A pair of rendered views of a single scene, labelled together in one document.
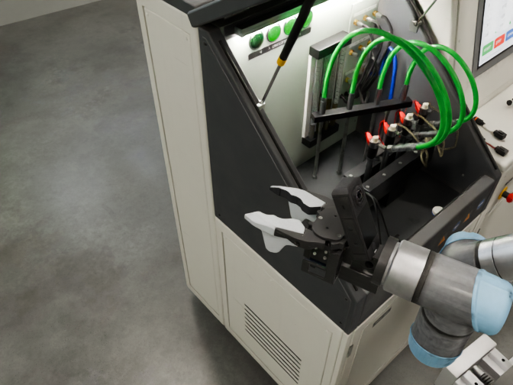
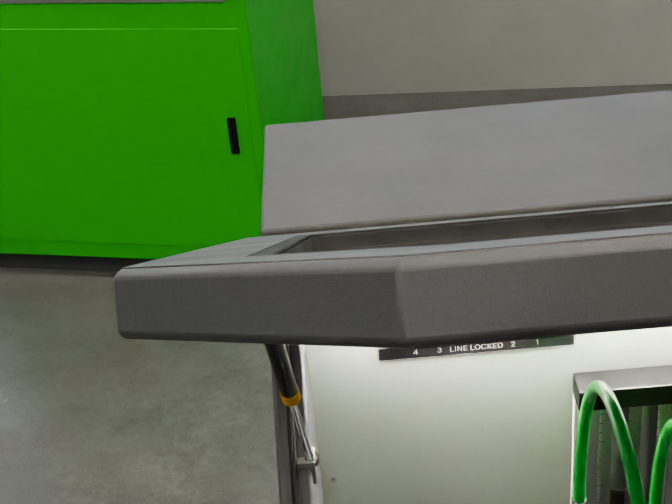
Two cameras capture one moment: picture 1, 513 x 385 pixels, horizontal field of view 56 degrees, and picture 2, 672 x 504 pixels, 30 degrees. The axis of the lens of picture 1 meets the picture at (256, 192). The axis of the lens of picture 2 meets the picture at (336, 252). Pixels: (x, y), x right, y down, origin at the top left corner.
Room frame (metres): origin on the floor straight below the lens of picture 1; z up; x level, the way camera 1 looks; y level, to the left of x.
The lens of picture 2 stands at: (0.22, -0.76, 2.23)
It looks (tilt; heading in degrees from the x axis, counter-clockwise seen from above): 32 degrees down; 43
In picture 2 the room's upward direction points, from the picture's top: 5 degrees counter-clockwise
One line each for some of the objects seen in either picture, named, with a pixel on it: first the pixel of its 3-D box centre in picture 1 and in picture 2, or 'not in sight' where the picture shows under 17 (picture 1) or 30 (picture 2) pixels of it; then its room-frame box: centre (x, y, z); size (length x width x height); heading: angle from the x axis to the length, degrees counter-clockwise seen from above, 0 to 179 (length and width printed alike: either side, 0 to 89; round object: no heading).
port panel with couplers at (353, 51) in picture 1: (362, 47); not in sight; (1.42, -0.34, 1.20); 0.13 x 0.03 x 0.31; 132
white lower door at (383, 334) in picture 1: (398, 324); not in sight; (0.88, -0.50, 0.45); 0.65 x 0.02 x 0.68; 132
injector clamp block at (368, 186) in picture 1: (387, 175); not in sight; (1.15, -0.42, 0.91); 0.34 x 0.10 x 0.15; 132
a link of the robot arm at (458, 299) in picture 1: (461, 294); not in sight; (0.36, -0.27, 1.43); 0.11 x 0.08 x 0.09; 60
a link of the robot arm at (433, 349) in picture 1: (443, 321); not in sight; (0.37, -0.28, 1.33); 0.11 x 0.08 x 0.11; 150
